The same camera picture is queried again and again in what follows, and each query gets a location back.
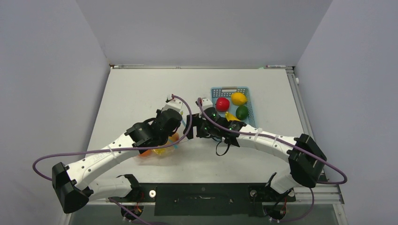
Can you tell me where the purple cable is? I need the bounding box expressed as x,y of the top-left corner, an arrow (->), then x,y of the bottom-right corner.
32,94 -> 193,182
197,97 -> 348,185

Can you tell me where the red apple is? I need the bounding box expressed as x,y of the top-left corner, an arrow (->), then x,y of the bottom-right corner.
215,97 -> 230,112

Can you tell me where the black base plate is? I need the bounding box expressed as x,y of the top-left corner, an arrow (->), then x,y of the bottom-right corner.
128,183 -> 277,217

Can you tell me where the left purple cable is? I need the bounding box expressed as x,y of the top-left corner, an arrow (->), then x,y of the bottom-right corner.
32,94 -> 193,182

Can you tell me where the orange fruit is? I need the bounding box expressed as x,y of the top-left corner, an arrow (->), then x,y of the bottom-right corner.
139,150 -> 153,157

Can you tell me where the peach fruit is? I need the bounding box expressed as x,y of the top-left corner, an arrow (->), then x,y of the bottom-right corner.
169,133 -> 180,143

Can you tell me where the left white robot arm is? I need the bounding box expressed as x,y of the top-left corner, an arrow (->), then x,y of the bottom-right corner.
52,106 -> 183,214

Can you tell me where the blue plastic basket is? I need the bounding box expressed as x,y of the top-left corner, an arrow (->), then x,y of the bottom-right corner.
210,86 -> 256,127

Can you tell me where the orange yellow mango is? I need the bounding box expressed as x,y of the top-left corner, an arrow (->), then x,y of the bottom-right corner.
152,147 -> 174,156

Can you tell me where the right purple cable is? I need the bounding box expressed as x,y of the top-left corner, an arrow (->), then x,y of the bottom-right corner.
197,97 -> 348,185

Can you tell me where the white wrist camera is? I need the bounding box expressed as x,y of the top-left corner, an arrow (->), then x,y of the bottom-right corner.
196,98 -> 213,110
161,94 -> 183,115

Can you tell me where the green lime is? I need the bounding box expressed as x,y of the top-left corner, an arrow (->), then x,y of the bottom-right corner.
235,105 -> 249,120

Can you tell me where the clear zip top bag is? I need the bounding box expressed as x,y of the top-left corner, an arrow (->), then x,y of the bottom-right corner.
138,120 -> 186,159

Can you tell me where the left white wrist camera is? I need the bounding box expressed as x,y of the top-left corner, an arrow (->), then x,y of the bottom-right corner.
161,94 -> 183,115

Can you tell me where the yellow banana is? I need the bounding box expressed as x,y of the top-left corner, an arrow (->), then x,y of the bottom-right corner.
225,112 -> 240,121

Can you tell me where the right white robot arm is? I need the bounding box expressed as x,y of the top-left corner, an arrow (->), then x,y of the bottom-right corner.
185,107 -> 327,201

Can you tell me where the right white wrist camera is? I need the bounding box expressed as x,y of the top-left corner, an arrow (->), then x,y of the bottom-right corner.
196,98 -> 213,110

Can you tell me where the yellow lemon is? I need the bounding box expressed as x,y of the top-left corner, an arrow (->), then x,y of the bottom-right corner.
230,92 -> 247,106

